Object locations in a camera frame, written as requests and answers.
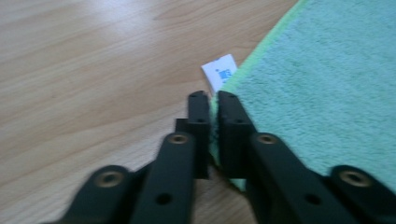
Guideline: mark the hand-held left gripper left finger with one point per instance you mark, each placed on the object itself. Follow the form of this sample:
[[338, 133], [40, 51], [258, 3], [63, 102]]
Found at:
[[199, 130]]

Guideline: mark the white towel label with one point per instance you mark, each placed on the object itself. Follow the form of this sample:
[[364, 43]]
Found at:
[[219, 73]]

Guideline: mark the green towel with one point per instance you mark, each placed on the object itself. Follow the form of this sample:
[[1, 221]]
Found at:
[[323, 93]]

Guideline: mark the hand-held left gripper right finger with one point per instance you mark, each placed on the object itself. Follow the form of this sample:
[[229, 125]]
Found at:
[[233, 133]]

